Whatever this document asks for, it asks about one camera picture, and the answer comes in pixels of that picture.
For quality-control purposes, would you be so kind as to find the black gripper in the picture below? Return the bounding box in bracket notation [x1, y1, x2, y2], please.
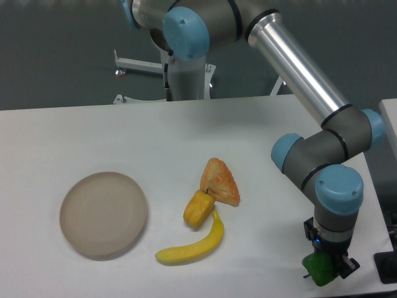
[303, 217, 360, 279]

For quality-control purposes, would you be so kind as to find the green toy pepper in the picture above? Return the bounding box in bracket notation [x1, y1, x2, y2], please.
[301, 251, 336, 287]

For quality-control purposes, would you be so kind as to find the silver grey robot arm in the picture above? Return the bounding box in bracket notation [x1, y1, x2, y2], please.
[121, 1, 385, 285]

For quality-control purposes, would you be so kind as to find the yellow toy pepper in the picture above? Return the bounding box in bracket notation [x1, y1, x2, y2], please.
[183, 189, 215, 229]

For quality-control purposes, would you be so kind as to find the black device at right edge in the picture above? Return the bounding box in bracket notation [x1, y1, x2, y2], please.
[373, 251, 396, 284]

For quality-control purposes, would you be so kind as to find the orange toy bread slice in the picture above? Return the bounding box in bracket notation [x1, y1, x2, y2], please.
[199, 158, 240, 207]

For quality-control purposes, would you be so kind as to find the white side table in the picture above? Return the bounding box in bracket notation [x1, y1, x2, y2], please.
[379, 99, 397, 150]

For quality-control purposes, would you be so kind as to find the yellow toy banana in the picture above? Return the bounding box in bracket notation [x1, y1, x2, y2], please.
[155, 211, 225, 265]

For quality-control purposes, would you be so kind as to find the beige round plate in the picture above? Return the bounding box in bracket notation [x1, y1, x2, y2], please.
[59, 171, 148, 261]

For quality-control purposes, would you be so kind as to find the white robot stand frame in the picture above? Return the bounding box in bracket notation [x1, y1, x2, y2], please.
[112, 49, 292, 105]

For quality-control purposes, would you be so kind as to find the black cable on stand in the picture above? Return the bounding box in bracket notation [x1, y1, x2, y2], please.
[163, 51, 174, 102]

